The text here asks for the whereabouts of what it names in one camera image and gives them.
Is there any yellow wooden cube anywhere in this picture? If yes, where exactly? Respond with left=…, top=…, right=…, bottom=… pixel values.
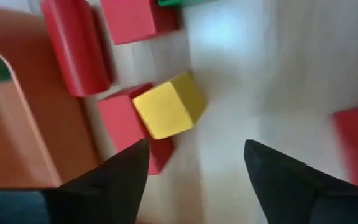
left=132, top=72, right=207, bottom=140

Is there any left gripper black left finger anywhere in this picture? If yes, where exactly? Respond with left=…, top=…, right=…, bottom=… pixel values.
left=42, top=138, right=151, bottom=224

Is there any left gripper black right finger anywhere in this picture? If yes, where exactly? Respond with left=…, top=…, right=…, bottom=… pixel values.
left=244, top=139, right=358, bottom=224

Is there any small orange plastic bin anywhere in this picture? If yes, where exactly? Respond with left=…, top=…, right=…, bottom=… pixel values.
left=0, top=4, right=104, bottom=190

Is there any red cylinder wooden block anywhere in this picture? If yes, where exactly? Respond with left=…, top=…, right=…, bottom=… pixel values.
left=40, top=0, right=114, bottom=98

